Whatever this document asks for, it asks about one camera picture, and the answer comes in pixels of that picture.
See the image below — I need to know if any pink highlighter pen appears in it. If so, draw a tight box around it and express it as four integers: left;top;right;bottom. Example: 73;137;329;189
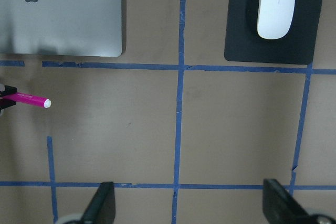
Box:
12;93;51;109

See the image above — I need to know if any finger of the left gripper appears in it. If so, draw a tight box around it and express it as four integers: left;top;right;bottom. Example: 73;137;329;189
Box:
0;99;16;111
0;85;17;97

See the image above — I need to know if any grey closed laptop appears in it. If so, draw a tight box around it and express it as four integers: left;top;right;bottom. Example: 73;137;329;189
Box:
1;0;122;57

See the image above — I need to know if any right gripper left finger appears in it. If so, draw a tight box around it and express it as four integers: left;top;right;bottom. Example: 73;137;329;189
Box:
80;182;116;224

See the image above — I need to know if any black mousepad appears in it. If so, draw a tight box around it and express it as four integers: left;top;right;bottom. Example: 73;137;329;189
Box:
224;0;322;65

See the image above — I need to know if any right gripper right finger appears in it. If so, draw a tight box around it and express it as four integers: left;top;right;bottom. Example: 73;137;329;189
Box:
262;179;314;224

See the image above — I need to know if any white computer mouse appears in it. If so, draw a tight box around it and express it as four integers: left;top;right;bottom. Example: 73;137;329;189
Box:
257;0;295;40

